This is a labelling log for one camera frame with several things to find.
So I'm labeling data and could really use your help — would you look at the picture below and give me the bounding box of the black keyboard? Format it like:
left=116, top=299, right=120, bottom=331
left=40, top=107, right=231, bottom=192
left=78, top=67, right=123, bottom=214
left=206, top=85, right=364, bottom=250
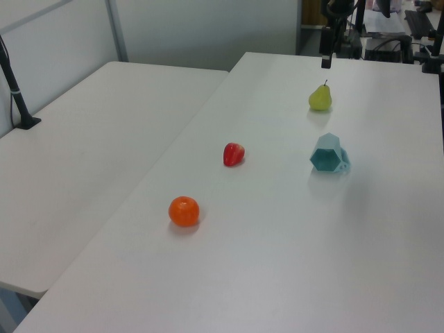
left=404, top=9, right=436, bottom=40

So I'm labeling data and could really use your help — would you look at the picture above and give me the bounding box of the black clamp stand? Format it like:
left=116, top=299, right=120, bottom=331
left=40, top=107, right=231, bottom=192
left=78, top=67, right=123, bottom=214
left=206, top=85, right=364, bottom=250
left=412, top=29, right=444, bottom=75

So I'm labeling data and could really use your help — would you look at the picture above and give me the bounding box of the red toy strawberry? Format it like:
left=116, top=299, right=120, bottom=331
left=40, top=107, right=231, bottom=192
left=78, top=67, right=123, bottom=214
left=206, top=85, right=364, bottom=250
left=223, top=142, right=246, bottom=167

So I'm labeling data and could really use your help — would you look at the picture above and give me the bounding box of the black camera stand pole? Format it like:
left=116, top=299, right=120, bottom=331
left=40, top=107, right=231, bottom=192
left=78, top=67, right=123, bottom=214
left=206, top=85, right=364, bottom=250
left=0, top=33, right=42, bottom=130

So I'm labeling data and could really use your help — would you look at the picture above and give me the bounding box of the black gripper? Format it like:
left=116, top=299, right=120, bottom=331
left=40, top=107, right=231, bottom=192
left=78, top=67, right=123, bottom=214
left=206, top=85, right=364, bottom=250
left=319, top=25, right=335, bottom=69

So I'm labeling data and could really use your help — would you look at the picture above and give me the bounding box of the orange toy tangerine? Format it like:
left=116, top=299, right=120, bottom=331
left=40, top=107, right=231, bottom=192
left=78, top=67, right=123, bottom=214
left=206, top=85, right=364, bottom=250
left=168, top=196, right=201, bottom=228

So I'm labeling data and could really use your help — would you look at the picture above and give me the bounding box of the black control box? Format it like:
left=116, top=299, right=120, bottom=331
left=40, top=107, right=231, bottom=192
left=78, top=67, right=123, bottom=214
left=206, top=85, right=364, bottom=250
left=363, top=34, right=414, bottom=65

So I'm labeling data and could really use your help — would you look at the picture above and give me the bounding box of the grey partition frame post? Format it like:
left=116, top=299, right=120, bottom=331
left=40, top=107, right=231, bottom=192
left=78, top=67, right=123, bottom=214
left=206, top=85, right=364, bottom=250
left=105, top=0, right=130, bottom=64

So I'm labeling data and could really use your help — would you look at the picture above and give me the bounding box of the black upright pole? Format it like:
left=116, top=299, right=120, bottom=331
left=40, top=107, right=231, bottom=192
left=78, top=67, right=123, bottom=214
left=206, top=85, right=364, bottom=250
left=352, top=0, right=366, bottom=40

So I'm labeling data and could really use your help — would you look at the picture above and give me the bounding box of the teal hexagonal mug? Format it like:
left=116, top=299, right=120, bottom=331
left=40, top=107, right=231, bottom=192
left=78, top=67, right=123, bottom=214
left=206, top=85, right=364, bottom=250
left=309, top=133, right=352, bottom=174

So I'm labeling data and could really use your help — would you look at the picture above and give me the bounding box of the green toy pear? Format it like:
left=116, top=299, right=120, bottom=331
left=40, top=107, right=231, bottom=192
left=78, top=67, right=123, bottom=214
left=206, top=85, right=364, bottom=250
left=308, top=79, right=334, bottom=112

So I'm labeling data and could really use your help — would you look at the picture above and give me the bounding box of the white paper sheet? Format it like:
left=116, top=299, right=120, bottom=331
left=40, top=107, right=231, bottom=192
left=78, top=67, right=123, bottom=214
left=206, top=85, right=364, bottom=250
left=364, top=9, right=407, bottom=35

